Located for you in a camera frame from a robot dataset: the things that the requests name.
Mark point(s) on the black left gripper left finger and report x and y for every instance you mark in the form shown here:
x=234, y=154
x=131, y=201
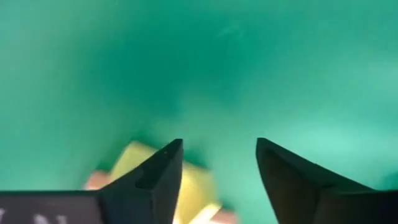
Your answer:
x=155, y=186

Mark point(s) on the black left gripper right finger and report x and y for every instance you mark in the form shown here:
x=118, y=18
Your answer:
x=295, y=193

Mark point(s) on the yellow rectangular block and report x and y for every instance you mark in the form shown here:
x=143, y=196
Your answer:
x=199, y=189

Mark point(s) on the long wooden block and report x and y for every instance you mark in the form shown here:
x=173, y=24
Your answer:
x=96, y=180

